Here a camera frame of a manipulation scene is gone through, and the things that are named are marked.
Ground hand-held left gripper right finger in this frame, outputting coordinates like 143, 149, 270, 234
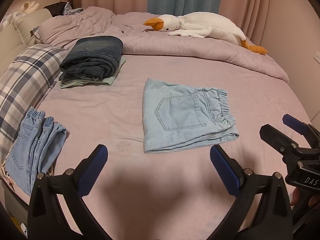
210, 145, 293, 240

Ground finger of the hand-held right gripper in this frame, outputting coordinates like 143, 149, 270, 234
259, 124, 299, 164
282, 114, 320, 149

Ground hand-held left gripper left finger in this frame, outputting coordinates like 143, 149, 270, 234
27, 144, 110, 240

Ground light blue denim shorts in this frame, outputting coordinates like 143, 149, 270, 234
143, 78, 240, 154

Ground person's right hand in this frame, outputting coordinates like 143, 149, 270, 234
289, 186, 320, 207

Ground folded light denim jeans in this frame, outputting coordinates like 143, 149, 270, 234
5, 106, 67, 196

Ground floral cloth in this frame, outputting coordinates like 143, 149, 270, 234
1, 160, 18, 188

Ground folded pale green garment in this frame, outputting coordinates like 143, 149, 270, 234
59, 56, 127, 89

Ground blue plaid pillow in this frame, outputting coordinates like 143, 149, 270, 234
0, 44, 69, 160

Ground folded dark blue jeans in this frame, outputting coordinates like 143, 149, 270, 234
59, 35, 124, 81

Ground white goose plush toy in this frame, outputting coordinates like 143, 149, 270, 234
143, 12, 268, 55

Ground lilac duvet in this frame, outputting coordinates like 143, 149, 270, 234
39, 6, 289, 84

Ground beige pillow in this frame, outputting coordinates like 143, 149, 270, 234
12, 8, 52, 46

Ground plaid shirt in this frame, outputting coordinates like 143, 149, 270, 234
62, 2, 85, 15

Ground dark cloth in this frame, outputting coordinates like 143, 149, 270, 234
43, 2, 67, 17

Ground small cream plush toy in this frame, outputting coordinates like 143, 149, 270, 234
0, 1, 40, 28

